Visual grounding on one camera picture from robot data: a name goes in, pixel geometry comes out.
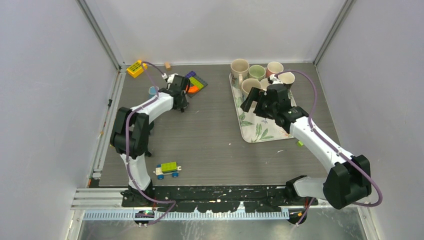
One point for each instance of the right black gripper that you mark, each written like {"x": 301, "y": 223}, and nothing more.
{"x": 254, "y": 95}

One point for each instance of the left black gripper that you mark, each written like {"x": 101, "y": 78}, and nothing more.
{"x": 184, "y": 103}

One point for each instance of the beige seahorse mug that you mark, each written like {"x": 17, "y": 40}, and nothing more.
{"x": 248, "y": 84}

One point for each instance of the light green mug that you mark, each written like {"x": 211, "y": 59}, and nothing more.
{"x": 257, "y": 72}

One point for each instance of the light blue mug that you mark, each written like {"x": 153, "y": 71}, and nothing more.
{"x": 152, "y": 91}

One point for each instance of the beige floral mug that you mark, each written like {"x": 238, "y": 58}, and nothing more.
{"x": 239, "y": 71}

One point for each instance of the pink mug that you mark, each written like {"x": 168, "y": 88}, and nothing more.
{"x": 273, "y": 67}

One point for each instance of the black faceted mug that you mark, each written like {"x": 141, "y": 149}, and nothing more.
{"x": 288, "y": 79}

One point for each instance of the white mug black handle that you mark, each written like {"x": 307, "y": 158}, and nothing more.
{"x": 264, "y": 84}

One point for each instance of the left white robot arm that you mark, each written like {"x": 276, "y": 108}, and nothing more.
{"x": 132, "y": 127}

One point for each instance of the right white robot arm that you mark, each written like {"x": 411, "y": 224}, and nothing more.
{"x": 348, "y": 176}

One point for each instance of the dark blue mug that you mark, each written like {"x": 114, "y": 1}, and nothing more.
{"x": 148, "y": 153}

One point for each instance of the orange and purple brick pile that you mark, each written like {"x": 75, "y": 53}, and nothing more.
{"x": 196, "y": 83}

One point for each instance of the small wooden block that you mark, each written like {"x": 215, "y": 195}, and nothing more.
{"x": 167, "y": 66}

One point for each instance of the floral leaf tray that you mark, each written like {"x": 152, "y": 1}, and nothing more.
{"x": 255, "y": 129}

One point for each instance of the yellow toy brick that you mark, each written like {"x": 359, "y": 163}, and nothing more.
{"x": 136, "y": 69}

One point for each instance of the toy brick car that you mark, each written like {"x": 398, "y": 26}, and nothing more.
{"x": 165, "y": 169}

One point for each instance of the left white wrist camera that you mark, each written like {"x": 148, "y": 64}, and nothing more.
{"x": 168, "y": 79}

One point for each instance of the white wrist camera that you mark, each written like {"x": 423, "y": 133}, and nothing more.
{"x": 168, "y": 79}
{"x": 273, "y": 79}

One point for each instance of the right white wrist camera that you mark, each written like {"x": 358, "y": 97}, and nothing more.
{"x": 273, "y": 79}

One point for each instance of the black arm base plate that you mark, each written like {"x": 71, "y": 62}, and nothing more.
{"x": 215, "y": 198}

